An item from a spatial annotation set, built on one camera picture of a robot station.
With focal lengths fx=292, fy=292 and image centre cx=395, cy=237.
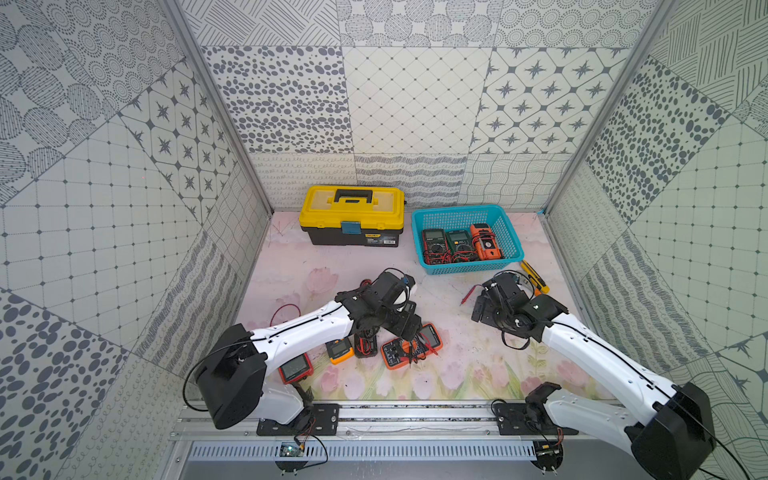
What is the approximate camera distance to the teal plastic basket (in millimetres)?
1023

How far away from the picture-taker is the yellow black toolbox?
999 millimetres

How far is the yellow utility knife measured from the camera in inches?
39.4
